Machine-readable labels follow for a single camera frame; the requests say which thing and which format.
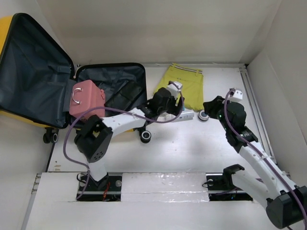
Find pink cosmetic case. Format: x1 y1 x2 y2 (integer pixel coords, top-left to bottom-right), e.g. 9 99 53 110
69 80 106 118

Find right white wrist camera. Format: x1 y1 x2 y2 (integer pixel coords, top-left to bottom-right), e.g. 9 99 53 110
229 88 243 103

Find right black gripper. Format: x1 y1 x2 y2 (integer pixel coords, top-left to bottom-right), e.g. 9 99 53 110
202 95 232 132

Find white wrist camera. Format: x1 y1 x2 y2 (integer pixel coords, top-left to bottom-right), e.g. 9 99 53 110
166 81 183 98
229 88 243 103

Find yellow-green shorts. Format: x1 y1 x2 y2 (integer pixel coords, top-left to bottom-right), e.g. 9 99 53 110
154 63 204 112

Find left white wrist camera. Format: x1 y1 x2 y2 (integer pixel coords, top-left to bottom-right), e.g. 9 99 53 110
166 81 183 98

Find yellow hard-shell suitcase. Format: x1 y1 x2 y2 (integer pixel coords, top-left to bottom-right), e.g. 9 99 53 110
0 13 147 144

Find small round black jar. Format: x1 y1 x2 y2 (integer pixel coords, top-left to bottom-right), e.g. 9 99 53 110
198 110 209 122

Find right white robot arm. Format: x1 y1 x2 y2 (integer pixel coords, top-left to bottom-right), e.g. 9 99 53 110
203 96 307 229

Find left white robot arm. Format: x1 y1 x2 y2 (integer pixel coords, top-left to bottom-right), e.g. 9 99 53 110
74 81 184 190

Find purple cable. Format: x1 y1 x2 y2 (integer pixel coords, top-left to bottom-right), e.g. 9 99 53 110
224 90 304 228
62 88 185 195

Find white spray bottle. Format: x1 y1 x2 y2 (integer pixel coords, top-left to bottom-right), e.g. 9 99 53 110
171 110 194 122

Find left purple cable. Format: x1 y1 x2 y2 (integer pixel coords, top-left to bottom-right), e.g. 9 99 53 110
62 88 185 195

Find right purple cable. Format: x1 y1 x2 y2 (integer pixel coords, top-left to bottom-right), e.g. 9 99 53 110
224 90 304 228

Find black roll-up pouch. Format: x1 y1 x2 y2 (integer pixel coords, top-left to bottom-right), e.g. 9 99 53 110
105 80 144 111

